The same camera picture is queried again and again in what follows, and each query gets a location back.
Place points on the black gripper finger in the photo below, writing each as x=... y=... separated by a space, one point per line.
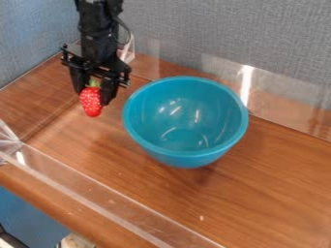
x=109 y=86
x=80 y=78

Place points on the clear acrylic barrier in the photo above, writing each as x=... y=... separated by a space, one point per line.
x=32 y=171
x=283 y=100

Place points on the clear acrylic corner bracket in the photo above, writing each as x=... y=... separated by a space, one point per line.
x=125 y=51

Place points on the red toy strawberry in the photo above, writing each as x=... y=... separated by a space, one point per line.
x=90 y=98

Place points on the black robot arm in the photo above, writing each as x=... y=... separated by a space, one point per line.
x=93 y=58

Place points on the clear acrylic front barrier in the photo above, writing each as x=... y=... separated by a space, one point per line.
x=32 y=171

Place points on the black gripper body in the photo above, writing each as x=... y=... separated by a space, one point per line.
x=112 y=68

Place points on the blue plastic bowl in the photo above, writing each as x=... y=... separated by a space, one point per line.
x=185 y=120

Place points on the clear acrylic back barrier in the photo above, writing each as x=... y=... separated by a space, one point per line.
x=283 y=100

